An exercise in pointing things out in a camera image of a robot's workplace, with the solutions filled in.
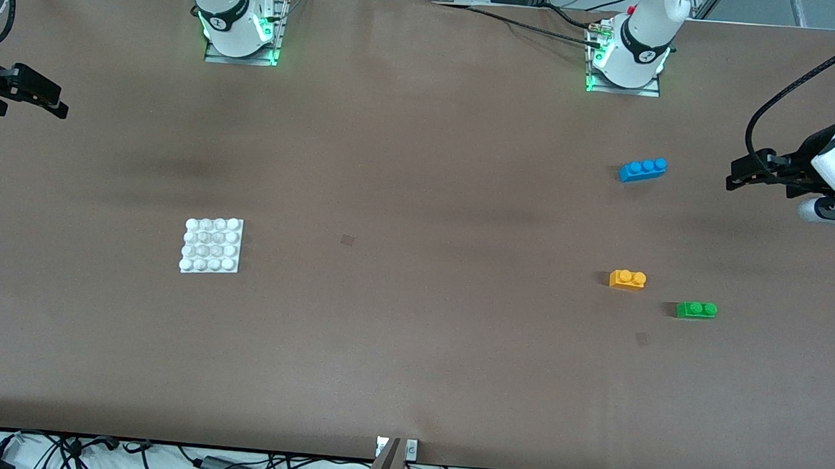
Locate yellow two-stud block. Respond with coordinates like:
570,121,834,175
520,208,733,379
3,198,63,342
609,268,648,292

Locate white studded base plate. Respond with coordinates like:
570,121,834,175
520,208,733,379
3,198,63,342
179,215,245,276

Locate blue three-stud block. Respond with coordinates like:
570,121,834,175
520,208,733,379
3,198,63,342
618,156,669,186

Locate green two-stud block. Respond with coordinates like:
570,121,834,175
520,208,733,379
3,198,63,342
676,300,719,321

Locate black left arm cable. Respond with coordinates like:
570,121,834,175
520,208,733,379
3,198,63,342
744,16,835,177

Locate long black table cable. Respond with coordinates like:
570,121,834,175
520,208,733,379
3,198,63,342
430,1,600,48

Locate white table edge bracket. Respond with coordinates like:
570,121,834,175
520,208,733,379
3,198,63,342
375,436,419,460

